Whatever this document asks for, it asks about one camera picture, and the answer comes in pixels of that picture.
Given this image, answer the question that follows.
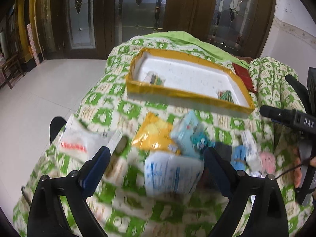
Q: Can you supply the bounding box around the black pouch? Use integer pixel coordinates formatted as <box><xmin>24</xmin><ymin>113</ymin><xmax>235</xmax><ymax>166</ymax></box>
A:
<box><xmin>215</xmin><ymin>142</ymin><xmax>234</xmax><ymax>163</ymax></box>

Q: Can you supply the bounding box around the light blue tissue pack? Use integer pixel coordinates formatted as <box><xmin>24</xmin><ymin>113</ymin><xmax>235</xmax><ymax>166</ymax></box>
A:
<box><xmin>170</xmin><ymin>111</ymin><xmax>215</xmax><ymax>158</ymax></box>

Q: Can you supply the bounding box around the small green printed packet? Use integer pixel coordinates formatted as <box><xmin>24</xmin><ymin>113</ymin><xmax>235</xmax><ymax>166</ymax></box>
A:
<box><xmin>144</xmin><ymin>71</ymin><xmax>166</xmax><ymax>86</ymax></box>

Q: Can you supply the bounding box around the green patterned blanket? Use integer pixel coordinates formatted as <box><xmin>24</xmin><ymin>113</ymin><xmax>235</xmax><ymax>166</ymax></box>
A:
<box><xmin>12</xmin><ymin>31</ymin><xmax>314</xmax><ymax>237</ymax></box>

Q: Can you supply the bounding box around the white plastic bag red print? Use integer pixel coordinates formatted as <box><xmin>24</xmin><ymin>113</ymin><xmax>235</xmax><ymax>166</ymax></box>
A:
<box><xmin>58</xmin><ymin>115</ymin><xmax>124</xmax><ymax>161</ymax></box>

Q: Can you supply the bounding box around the black chair back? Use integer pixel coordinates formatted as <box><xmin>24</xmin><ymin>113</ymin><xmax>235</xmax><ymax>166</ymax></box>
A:
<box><xmin>49</xmin><ymin>117</ymin><xmax>67</xmax><ymax>145</ymax></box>

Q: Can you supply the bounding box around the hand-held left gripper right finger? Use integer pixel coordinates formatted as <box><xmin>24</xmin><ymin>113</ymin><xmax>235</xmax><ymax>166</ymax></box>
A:
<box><xmin>203</xmin><ymin>147</ymin><xmax>290</xmax><ymax>237</ymax></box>

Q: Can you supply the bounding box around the person's right hand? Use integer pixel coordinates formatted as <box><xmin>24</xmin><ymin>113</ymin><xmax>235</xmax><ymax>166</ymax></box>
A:
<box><xmin>293</xmin><ymin>148</ymin><xmax>316</xmax><ymax>189</ymax></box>

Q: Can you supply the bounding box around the wooden bench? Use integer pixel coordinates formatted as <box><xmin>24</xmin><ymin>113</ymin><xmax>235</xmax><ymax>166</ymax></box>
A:
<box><xmin>0</xmin><ymin>54</ymin><xmax>25</xmax><ymax>89</ymax></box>

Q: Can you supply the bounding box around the white printed wipes pack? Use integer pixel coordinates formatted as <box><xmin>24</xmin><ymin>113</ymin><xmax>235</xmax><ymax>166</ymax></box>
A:
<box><xmin>144</xmin><ymin>150</ymin><xmax>205</xmax><ymax>197</ymax></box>

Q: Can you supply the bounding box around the white lemon print tissue pack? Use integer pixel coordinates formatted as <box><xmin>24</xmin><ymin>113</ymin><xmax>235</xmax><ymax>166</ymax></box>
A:
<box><xmin>241</xmin><ymin>131</ymin><xmax>262</xmax><ymax>171</ymax></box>

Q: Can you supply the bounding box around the yellow packet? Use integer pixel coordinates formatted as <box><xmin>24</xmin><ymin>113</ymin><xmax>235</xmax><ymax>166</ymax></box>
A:
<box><xmin>132</xmin><ymin>112</ymin><xmax>182</xmax><ymax>156</ymax></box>

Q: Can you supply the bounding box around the bundle of green sticks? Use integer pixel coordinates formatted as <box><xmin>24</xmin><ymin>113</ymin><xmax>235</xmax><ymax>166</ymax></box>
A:
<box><xmin>217</xmin><ymin>90</ymin><xmax>239</xmax><ymax>102</ymax></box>

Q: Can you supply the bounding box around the black cable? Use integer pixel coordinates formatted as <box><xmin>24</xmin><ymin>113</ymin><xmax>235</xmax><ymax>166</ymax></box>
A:
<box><xmin>275</xmin><ymin>157</ymin><xmax>311</xmax><ymax>179</ymax></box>
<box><xmin>21</xmin><ymin>185</ymin><xmax>32</xmax><ymax>204</ymax></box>

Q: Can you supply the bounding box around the red foil packet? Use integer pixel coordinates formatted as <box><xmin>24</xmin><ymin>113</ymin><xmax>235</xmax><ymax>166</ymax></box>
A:
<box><xmin>232</xmin><ymin>63</ymin><xmax>258</xmax><ymax>94</ymax></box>

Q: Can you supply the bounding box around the wooden glass panel door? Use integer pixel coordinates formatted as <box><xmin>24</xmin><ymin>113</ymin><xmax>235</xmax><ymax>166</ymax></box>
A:
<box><xmin>49</xmin><ymin>0</ymin><xmax>119</xmax><ymax>60</ymax></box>
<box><xmin>207</xmin><ymin>0</ymin><xmax>278</xmax><ymax>60</ymax></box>
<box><xmin>116</xmin><ymin>0</ymin><xmax>220</xmax><ymax>42</ymax></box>

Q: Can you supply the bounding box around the pink plush toy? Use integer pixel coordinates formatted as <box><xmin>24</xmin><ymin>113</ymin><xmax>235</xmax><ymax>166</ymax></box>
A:
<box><xmin>258</xmin><ymin>152</ymin><xmax>276</xmax><ymax>174</ymax></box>

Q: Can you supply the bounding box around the gold framed partition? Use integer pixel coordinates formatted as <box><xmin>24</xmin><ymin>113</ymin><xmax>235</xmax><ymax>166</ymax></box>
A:
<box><xmin>15</xmin><ymin>0</ymin><xmax>53</xmax><ymax>62</ymax></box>

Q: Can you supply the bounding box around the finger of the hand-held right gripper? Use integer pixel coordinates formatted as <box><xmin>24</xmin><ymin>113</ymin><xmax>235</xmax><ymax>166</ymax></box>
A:
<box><xmin>285</xmin><ymin>74</ymin><xmax>309</xmax><ymax>111</ymax></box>
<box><xmin>259</xmin><ymin>105</ymin><xmax>297</xmax><ymax>127</ymax></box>

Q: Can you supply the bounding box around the blue cloth toy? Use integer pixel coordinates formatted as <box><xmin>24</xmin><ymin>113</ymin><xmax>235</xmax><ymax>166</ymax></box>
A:
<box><xmin>232</xmin><ymin>145</ymin><xmax>247</xmax><ymax>171</ymax></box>

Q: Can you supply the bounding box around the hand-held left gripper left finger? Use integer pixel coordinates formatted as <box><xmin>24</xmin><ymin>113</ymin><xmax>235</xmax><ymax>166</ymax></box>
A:
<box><xmin>27</xmin><ymin>147</ymin><xmax>111</xmax><ymax>237</ymax></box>

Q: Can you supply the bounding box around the pink patterned box stack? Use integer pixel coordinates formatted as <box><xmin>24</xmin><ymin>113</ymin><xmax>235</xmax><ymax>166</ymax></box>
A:
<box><xmin>26</xmin><ymin>23</ymin><xmax>42</xmax><ymax>66</ymax></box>

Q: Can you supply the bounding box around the yellow-edged white foam box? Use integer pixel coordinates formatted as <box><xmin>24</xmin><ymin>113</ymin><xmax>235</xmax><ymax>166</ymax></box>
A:
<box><xmin>125</xmin><ymin>48</ymin><xmax>255</xmax><ymax>119</ymax></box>

